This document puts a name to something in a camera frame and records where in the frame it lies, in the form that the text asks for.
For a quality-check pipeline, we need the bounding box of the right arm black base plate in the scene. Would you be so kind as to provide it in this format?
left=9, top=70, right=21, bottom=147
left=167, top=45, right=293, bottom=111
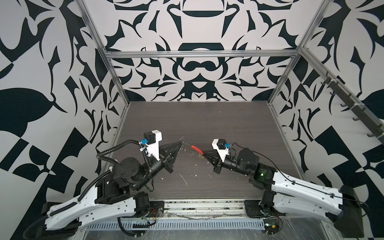
left=244, top=200, right=271, bottom=218

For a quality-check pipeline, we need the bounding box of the black corrugated cable conduit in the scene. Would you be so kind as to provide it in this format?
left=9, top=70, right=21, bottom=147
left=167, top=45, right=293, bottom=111
left=22, top=139, right=152, bottom=239

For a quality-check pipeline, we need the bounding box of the right aluminium corner post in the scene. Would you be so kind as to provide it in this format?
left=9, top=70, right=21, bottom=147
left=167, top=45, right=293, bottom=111
left=268, top=0, right=333, bottom=105

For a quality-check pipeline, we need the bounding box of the aluminium corner post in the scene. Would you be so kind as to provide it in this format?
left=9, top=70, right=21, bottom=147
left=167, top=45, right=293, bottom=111
left=75, top=0, right=130, bottom=107
left=268, top=0, right=333, bottom=105

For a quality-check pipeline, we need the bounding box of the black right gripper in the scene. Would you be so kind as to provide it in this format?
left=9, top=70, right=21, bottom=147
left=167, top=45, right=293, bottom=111
left=202, top=149, right=253, bottom=178

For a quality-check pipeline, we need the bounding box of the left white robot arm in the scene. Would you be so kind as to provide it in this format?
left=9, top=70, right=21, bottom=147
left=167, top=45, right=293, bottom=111
left=35, top=140, right=183, bottom=240

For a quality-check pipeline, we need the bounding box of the white slotted cable duct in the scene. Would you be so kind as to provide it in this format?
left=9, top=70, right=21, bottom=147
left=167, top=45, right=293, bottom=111
left=86, top=218, right=266, bottom=231

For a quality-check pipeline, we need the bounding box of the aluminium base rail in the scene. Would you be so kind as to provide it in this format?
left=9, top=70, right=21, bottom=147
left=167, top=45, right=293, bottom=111
left=149, top=197, right=301, bottom=218

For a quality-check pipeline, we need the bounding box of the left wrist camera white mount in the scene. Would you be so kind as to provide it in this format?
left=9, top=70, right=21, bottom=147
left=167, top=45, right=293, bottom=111
left=139, top=130, right=163, bottom=161

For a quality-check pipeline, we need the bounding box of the red capped key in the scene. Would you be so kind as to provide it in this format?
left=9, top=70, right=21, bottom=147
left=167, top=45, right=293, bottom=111
left=185, top=143, right=204, bottom=155

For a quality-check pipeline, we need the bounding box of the aluminium horizontal frame bar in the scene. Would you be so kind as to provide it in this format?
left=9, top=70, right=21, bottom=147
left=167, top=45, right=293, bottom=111
left=105, top=50, right=298, bottom=59

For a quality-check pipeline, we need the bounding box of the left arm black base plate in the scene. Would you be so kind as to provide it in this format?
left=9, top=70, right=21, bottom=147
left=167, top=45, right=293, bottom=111
left=147, top=201, right=165, bottom=218

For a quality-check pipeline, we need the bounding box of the grey wall hook rack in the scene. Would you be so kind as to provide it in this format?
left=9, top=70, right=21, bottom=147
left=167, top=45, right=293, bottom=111
left=320, top=72, right=384, bottom=145

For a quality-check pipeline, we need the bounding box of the green lit circuit board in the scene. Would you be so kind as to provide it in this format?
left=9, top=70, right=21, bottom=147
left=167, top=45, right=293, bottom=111
left=263, top=218, right=282, bottom=235

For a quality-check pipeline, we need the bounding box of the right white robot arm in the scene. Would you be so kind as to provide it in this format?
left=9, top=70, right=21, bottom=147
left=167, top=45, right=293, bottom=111
left=202, top=148, right=364, bottom=238

